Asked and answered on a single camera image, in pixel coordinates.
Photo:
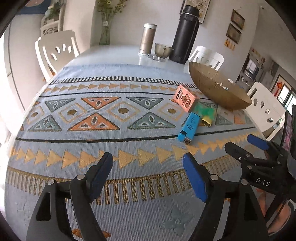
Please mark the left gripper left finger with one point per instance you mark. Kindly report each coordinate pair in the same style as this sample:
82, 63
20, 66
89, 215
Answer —
49, 220

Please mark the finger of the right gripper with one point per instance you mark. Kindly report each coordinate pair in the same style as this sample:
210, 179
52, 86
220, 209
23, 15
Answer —
244, 157
258, 142

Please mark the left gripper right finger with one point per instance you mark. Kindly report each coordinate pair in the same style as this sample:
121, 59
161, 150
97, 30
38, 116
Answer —
245, 220

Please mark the blue lighter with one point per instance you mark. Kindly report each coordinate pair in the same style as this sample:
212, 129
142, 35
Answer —
189, 128

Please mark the dark green plastic toy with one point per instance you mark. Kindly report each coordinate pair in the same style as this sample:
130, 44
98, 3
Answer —
204, 111

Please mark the person's right hand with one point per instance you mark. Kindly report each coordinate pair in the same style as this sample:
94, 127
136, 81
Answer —
282, 217

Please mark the white chair right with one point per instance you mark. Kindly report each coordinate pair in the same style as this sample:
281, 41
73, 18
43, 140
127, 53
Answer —
266, 112

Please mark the white chair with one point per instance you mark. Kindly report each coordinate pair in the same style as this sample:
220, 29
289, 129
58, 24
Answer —
266, 112
56, 50
207, 57

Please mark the brown ribbed glass bowl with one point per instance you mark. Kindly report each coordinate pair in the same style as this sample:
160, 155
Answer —
218, 88

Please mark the patterned blue table runner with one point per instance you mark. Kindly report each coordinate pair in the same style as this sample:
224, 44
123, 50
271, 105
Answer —
130, 112

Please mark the white chair far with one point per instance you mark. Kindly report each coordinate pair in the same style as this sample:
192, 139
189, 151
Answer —
207, 57

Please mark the small framed pictures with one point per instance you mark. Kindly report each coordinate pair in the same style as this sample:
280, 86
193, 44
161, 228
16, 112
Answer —
235, 27

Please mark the small ceramic tea bowl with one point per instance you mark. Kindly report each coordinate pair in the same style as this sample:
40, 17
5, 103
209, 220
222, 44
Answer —
163, 51

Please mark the black tall thermos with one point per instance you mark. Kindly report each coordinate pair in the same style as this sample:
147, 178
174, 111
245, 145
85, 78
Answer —
185, 35

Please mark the silver thermos cup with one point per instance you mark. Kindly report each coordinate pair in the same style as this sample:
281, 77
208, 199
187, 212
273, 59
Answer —
147, 40

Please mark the white chair left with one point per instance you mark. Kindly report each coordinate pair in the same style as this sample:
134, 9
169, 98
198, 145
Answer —
56, 50

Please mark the white side cabinet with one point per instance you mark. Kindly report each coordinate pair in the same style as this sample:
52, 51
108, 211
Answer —
53, 25

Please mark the glass vase with flowers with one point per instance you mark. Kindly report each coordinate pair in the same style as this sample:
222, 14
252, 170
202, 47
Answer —
108, 10

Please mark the blue wall picture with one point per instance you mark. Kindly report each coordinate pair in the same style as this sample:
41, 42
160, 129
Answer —
35, 7

